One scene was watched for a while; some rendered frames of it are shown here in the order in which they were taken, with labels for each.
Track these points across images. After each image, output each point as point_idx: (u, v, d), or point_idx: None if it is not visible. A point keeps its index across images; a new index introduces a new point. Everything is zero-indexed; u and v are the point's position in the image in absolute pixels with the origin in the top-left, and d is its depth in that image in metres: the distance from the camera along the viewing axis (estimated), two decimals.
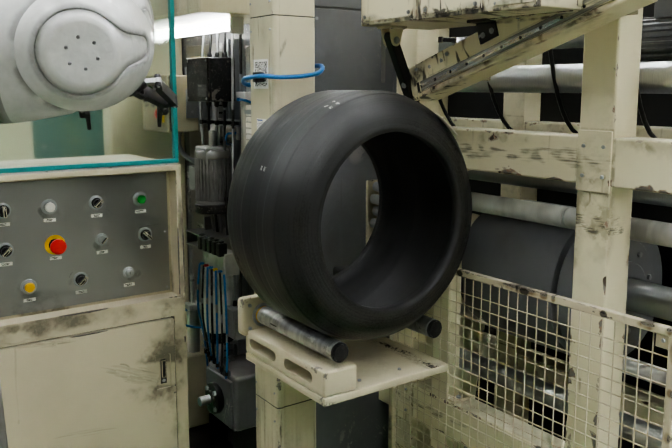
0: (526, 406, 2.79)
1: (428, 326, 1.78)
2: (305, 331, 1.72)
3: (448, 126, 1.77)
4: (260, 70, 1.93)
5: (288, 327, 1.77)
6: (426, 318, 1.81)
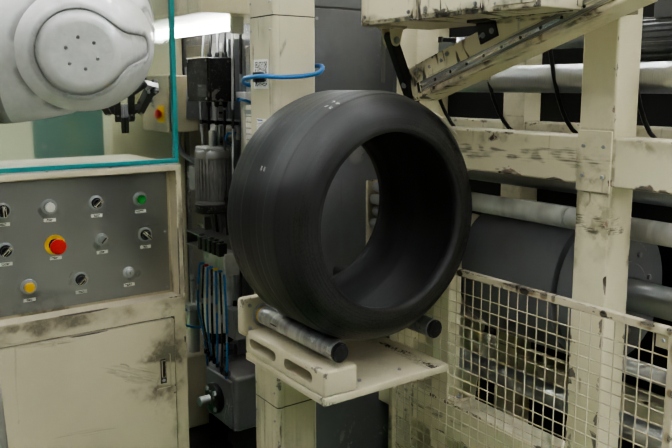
0: (526, 406, 2.79)
1: (428, 326, 1.78)
2: (305, 331, 1.72)
3: (448, 126, 1.77)
4: (260, 70, 1.93)
5: (288, 327, 1.77)
6: (426, 318, 1.81)
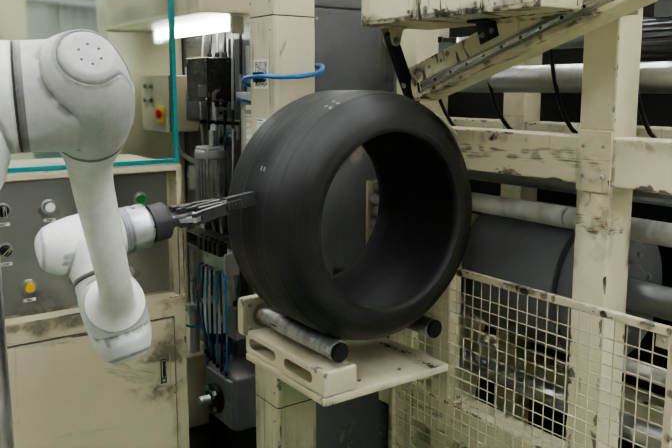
0: (526, 406, 2.79)
1: (428, 326, 1.78)
2: (305, 331, 1.72)
3: (448, 126, 1.77)
4: (260, 70, 1.93)
5: (288, 327, 1.77)
6: (426, 318, 1.81)
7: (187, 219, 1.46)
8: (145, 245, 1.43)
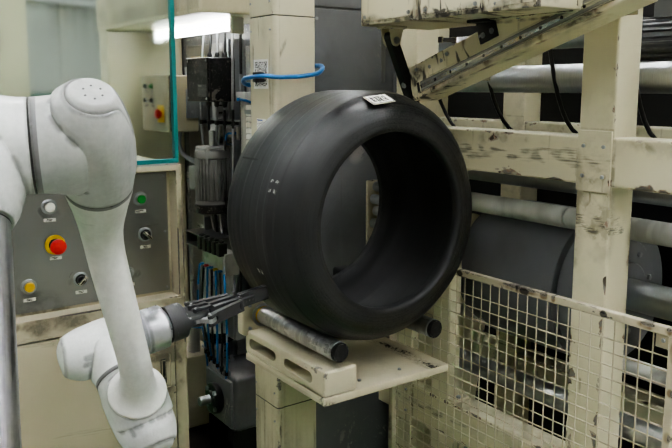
0: (526, 406, 2.79)
1: (436, 337, 1.80)
2: None
3: (382, 95, 1.65)
4: (260, 70, 1.93)
5: None
6: (424, 335, 1.81)
7: (203, 320, 1.50)
8: (163, 347, 1.48)
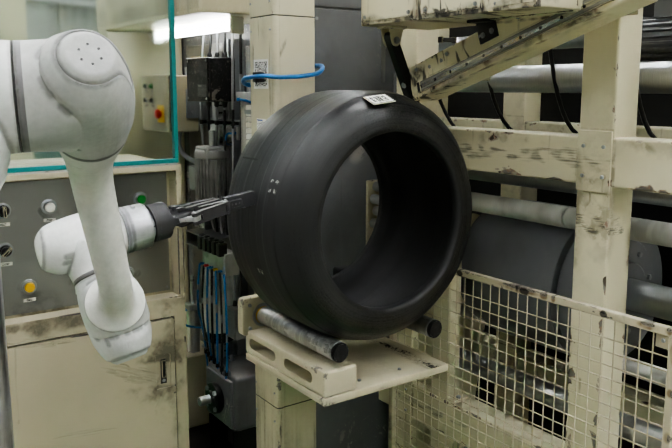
0: (526, 406, 2.79)
1: (436, 337, 1.80)
2: None
3: (382, 95, 1.65)
4: (260, 70, 1.93)
5: None
6: (424, 335, 1.81)
7: (187, 218, 1.46)
8: (145, 244, 1.43)
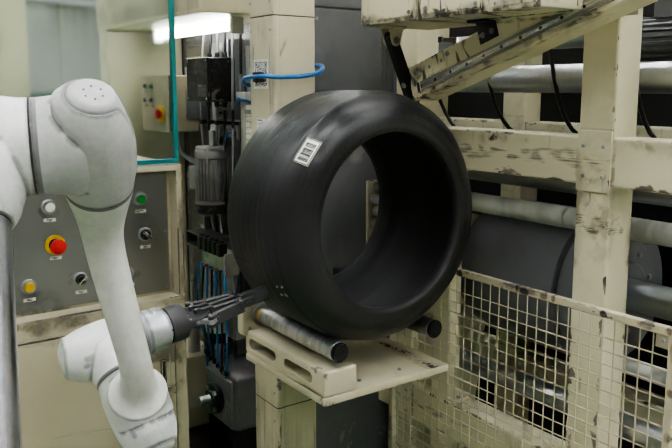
0: (526, 406, 2.79)
1: (439, 321, 1.80)
2: None
3: (306, 142, 1.55)
4: (260, 70, 1.93)
5: (298, 321, 1.79)
6: None
7: (204, 321, 1.51)
8: (163, 348, 1.48)
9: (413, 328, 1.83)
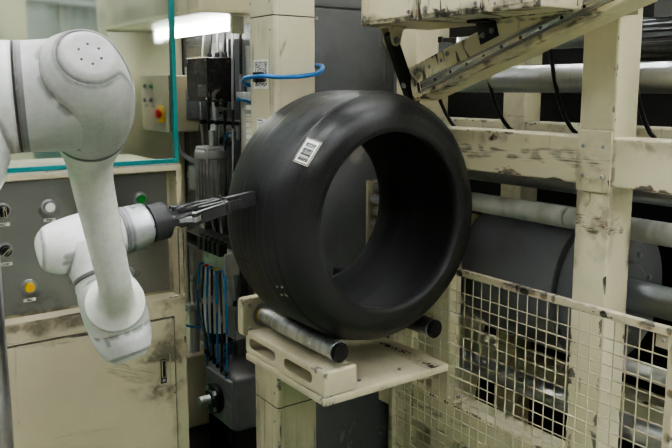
0: (526, 406, 2.79)
1: (439, 321, 1.80)
2: (315, 329, 1.74)
3: (306, 142, 1.55)
4: (260, 70, 1.93)
5: (298, 321, 1.79)
6: None
7: (187, 219, 1.46)
8: (145, 245, 1.43)
9: (413, 328, 1.83)
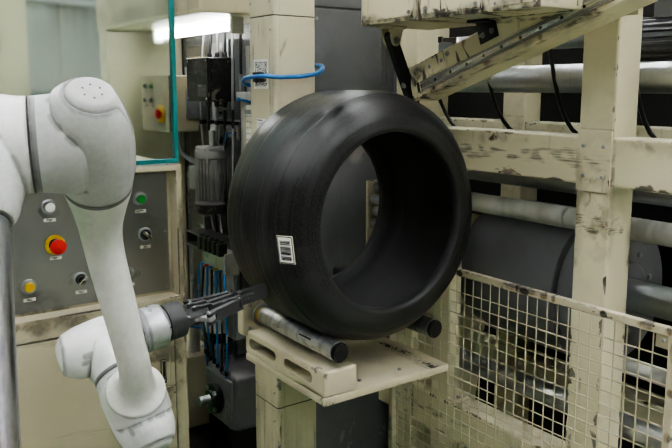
0: (526, 406, 2.79)
1: (427, 331, 1.78)
2: (302, 341, 1.72)
3: (279, 241, 1.54)
4: (260, 70, 1.93)
5: (289, 337, 1.78)
6: (423, 322, 1.80)
7: (202, 318, 1.50)
8: (162, 345, 1.48)
9: None
